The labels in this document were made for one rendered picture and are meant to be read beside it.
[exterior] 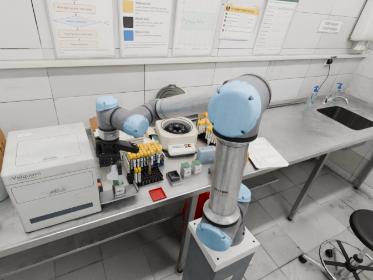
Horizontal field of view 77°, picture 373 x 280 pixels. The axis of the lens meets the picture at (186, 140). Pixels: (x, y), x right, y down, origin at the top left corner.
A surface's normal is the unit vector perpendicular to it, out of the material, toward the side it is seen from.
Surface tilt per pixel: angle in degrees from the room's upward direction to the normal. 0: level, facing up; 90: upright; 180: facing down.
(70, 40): 92
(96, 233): 0
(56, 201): 90
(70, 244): 0
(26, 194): 90
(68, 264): 0
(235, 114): 80
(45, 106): 90
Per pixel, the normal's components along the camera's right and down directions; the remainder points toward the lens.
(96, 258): 0.11, -0.83
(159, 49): 0.46, 0.58
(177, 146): 0.23, -0.51
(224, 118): -0.47, 0.28
